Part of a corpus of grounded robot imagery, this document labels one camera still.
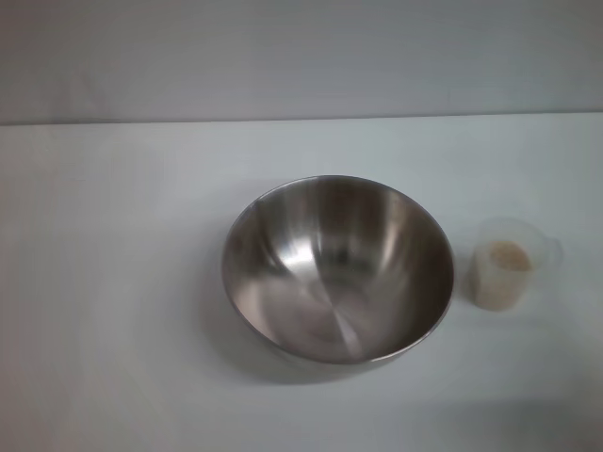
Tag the stainless steel mixing bowl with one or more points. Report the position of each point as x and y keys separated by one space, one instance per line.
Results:
x=330 y=292

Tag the white rice grains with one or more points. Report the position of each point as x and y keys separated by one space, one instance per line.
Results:
x=501 y=278

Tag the clear plastic measuring cup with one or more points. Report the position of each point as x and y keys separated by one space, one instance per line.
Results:
x=546 y=245

